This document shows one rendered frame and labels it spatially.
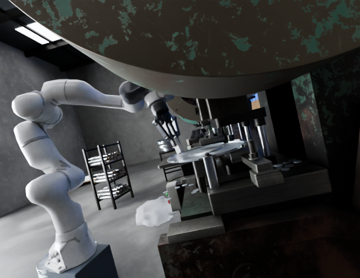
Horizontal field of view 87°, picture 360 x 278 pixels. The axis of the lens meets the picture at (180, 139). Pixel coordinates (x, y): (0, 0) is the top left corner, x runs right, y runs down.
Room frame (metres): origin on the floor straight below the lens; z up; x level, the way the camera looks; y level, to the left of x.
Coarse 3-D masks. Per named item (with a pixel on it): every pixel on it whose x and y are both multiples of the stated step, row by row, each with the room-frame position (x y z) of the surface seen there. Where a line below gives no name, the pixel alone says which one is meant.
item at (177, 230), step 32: (192, 224) 0.47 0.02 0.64; (224, 224) 0.47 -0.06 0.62; (256, 224) 0.44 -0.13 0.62; (288, 224) 0.42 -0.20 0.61; (320, 224) 0.42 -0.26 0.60; (352, 224) 0.41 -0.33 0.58; (160, 256) 0.45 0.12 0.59; (192, 256) 0.44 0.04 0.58; (224, 256) 0.44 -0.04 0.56; (256, 256) 0.44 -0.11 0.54; (288, 256) 0.43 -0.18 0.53; (320, 256) 0.42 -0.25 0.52; (352, 256) 0.42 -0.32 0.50
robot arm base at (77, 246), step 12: (84, 228) 0.79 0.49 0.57; (60, 240) 0.75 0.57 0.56; (72, 240) 0.75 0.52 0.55; (84, 240) 0.78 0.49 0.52; (60, 252) 0.73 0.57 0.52; (72, 252) 0.74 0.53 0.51; (84, 252) 0.77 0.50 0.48; (48, 264) 0.79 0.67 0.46; (60, 264) 0.76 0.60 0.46; (72, 264) 0.74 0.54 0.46
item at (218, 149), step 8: (216, 144) 0.82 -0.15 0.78; (232, 144) 0.72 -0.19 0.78; (240, 144) 0.67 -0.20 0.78; (184, 152) 0.82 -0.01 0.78; (192, 152) 0.71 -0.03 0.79; (200, 152) 0.66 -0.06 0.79; (208, 152) 0.64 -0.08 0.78; (216, 152) 0.62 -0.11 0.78; (224, 152) 0.56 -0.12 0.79; (168, 160) 0.71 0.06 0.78; (176, 160) 0.66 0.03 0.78; (184, 160) 0.58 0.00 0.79; (192, 160) 0.57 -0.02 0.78
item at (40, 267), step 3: (48, 255) 1.33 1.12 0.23; (45, 258) 1.30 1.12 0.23; (48, 258) 1.29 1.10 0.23; (39, 261) 1.27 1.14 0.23; (42, 261) 1.27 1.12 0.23; (45, 261) 1.26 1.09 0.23; (39, 264) 1.24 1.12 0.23; (42, 264) 1.23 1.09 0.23; (36, 267) 1.21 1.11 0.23; (39, 267) 1.21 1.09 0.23; (42, 267) 1.20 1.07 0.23; (45, 267) 1.19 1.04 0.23; (39, 270) 1.16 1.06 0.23; (42, 270) 1.15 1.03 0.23; (45, 270) 1.15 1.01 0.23
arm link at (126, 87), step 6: (126, 84) 0.82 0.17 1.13; (132, 84) 0.82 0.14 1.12; (120, 90) 0.82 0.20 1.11; (126, 90) 0.81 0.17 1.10; (132, 90) 0.81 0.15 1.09; (138, 90) 0.82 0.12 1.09; (144, 90) 0.83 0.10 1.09; (150, 90) 0.83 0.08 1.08; (120, 96) 0.83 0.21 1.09; (126, 96) 0.81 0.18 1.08; (132, 96) 0.82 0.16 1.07; (138, 96) 0.83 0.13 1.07; (144, 96) 0.85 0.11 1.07; (126, 102) 0.85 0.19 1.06; (132, 102) 0.85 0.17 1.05
